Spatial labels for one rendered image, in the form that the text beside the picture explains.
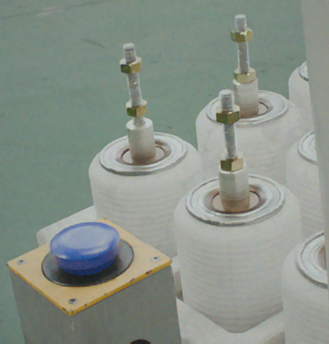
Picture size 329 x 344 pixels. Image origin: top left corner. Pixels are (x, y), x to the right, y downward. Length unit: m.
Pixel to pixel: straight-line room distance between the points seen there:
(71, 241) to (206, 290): 0.20
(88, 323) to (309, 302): 0.16
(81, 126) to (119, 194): 0.73
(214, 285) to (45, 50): 1.21
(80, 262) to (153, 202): 0.25
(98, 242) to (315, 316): 0.16
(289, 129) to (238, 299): 0.20
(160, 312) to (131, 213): 0.24
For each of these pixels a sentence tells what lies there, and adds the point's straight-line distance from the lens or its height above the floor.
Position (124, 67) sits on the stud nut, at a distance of 0.76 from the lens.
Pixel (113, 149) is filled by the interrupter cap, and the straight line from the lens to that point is 0.81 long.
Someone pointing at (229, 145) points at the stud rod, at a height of 0.30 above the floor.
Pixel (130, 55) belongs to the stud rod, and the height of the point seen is 0.34.
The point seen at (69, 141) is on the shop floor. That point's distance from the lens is 1.45.
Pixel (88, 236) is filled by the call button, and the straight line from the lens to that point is 0.54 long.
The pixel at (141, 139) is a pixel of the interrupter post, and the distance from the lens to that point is 0.78.
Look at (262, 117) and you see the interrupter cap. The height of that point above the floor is 0.25.
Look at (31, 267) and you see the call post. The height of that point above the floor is 0.31.
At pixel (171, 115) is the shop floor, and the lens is 1.49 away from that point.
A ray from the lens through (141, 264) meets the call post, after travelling 0.53.
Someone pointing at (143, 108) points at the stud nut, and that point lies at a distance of 0.77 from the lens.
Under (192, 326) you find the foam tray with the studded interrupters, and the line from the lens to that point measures 0.70.
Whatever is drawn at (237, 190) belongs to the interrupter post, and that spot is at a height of 0.27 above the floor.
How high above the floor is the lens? 0.60
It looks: 27 degrees down
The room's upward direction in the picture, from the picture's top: 7 degrees counter-clockwise
